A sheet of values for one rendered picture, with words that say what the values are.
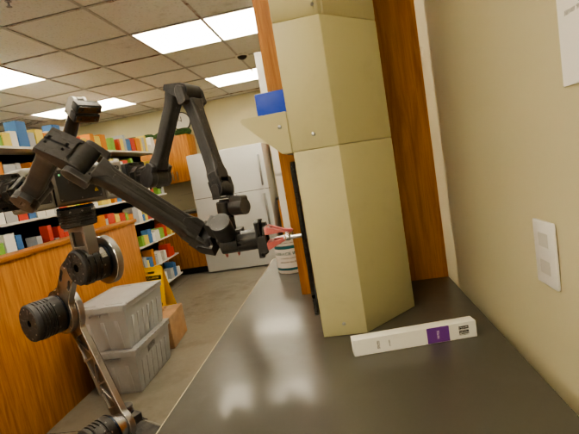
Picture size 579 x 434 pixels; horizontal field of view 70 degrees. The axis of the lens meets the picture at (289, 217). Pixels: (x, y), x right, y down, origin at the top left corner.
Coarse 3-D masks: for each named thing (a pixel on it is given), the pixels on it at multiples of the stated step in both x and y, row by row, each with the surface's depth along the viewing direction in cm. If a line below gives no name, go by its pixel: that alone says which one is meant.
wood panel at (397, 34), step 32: (256, 0) 130; (384, 0) 126; (384, 32) 127; (416, 32) 126; (384, 64) 128; (416, 64) 127; (416, 96) 128; (416, 128) 130; (288, 160) 136; (416, 160) 131; (288, 192) 137; (416, 192) 132; (416, 224) 134; (416, 256) 135
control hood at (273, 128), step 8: (280, 112) 98; (248, 120) 99; (256, 120) 99; (264, 120) 98; (272, 120) 98; (280, 120) 98; (248, 128) 99; (256, 128) 99; (264, 128) 99; (272, 128) 98; (280, 128) 98; (288, 128) 98; (264, 136) 99; (272, 136) 99; (280, 136) 98; (288, 136) 98; (272, 144) 99; (280, 144) 99; (288, 144) 98; (288, 152) 99
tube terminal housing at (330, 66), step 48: (288, 48) 95; (336, 48) 97; (288, 96) 97; (336, 96) 97; (384, 96) 107; (336, 144) 97; (384, 144) 107; (336, 192) 99; (384, 192) 107; (336, 240) 100; (384, 240) 107; (336, 288) 102; (384, 288) 107
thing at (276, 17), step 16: (272, 0) 95; (288, 0) 94; (304, 0) 94; (320, 0) 94; (336, 0) 97; (352, 0) 101; (368, 0) 104; (272, 16) 95; (288, 16) 95; (352, 16) 101; (368, 16) 104
